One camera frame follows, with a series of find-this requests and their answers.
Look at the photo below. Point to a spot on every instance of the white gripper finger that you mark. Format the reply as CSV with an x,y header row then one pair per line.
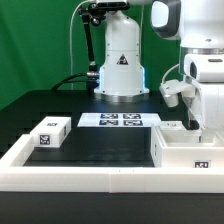
x,y
207,136
194,114

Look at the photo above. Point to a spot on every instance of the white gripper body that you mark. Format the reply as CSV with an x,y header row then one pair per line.
x,y
206,74

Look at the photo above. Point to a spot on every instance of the white cabinet body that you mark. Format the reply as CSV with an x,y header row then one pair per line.
x,y
184,149

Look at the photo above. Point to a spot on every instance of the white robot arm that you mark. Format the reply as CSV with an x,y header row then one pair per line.
x,y
199,26

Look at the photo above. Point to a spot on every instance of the white marker tag sheet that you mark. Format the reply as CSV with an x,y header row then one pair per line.
x,y
119,120

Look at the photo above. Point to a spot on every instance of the small white box part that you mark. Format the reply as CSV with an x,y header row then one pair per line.
x,y
51,131

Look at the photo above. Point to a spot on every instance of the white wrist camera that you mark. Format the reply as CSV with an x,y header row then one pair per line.
x,y
170,90

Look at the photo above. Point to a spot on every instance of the white U-shaped fence frame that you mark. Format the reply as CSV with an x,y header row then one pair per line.
x,y
16,176

